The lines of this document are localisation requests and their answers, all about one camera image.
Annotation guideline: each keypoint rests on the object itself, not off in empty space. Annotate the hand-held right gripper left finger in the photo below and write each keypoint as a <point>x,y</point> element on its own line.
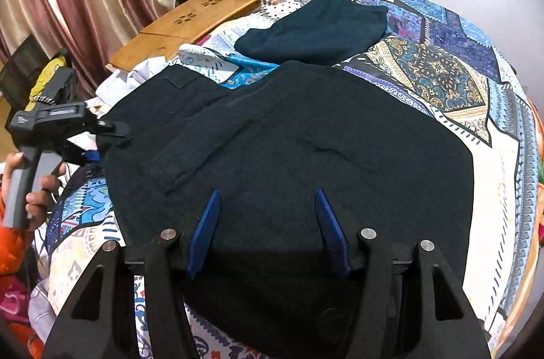
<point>207,231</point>

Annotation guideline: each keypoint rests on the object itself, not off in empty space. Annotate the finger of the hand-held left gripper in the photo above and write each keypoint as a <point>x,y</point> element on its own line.
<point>112,128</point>
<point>87,156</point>

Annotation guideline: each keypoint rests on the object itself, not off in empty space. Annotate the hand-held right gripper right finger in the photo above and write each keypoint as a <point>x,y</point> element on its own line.
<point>333,231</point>

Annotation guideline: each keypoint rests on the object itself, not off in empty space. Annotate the black pants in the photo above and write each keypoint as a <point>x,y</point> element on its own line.
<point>297,155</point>

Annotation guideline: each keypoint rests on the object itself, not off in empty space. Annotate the dark teal folded pants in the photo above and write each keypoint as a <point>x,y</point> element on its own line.
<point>318,29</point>

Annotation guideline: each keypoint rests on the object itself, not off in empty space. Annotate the person's left hand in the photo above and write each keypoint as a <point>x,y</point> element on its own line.
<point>38,210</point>

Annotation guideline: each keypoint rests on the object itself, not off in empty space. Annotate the yellow cloth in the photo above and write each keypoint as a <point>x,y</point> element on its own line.
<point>49,74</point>

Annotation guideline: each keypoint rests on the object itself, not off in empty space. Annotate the white cloth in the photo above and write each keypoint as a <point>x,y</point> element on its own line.
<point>136,80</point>

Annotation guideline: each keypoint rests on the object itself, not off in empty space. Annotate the wooden lap desk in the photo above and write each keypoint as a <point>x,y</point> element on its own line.
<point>182,25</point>

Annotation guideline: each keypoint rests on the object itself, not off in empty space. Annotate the patchwork printed blanket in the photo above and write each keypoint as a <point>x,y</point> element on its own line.
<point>450,57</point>

